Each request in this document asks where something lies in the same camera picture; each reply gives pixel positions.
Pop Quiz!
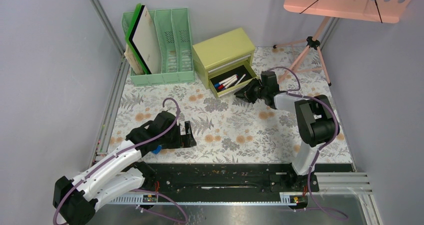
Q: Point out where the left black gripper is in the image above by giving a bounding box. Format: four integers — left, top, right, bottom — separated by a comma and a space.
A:
160, 121, 196, 150

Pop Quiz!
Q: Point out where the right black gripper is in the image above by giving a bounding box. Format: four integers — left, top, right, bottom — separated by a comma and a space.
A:
234, 78, 268, 105

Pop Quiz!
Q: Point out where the slim blue white pen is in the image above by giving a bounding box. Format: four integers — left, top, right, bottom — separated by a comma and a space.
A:
234, 74, 246, 86

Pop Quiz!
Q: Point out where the white blue marker pen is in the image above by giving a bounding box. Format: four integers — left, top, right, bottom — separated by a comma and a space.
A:
222, 77, 238, 90

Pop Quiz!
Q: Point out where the white red marker pen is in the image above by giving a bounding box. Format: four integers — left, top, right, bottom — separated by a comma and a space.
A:
216, 76, 237, 90

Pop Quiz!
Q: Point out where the yellow-green drawer cabinet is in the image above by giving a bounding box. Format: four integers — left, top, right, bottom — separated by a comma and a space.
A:
192, 27, 257, 98

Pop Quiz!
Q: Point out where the green Treehouse book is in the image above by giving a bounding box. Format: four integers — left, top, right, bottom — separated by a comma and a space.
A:
124, 49, 140, 76

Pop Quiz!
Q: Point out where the purple cartoon book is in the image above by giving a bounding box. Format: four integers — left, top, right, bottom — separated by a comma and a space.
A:
125, 46, 145, 76

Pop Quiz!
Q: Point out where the green clip file folder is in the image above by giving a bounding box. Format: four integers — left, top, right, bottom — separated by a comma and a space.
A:
125, 3, 151, 75

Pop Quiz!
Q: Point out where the white perforated board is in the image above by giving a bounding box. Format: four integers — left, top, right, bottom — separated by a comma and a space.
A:
134, 6, 162, 74

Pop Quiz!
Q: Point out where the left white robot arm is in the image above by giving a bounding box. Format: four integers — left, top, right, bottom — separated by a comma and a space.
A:
52, 111, 197, 225

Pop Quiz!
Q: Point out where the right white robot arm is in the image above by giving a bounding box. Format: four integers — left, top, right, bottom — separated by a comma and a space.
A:
234, 71, 340, 191

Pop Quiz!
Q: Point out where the small blue cap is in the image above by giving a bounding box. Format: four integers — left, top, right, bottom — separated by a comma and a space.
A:
151, 145, 162, 155

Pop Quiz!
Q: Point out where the floral table mat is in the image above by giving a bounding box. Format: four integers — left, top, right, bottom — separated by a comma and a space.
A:
107, 47, 353, 164

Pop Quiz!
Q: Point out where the mint green file organizer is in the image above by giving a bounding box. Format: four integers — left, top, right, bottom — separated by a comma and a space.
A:
121, 8, 195, 87

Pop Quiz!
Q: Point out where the pink music stand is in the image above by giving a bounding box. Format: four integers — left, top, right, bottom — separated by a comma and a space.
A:
284, 0, 424, 99

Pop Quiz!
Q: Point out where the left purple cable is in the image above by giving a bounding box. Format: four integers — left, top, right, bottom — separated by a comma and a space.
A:
52, 97, 181, 225

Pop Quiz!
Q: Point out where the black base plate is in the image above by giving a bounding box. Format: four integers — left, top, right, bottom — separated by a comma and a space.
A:
91, 162, 355, 204

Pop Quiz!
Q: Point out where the aluminium rail frame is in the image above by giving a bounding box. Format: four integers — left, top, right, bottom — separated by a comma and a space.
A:
67, 0, 133, 225

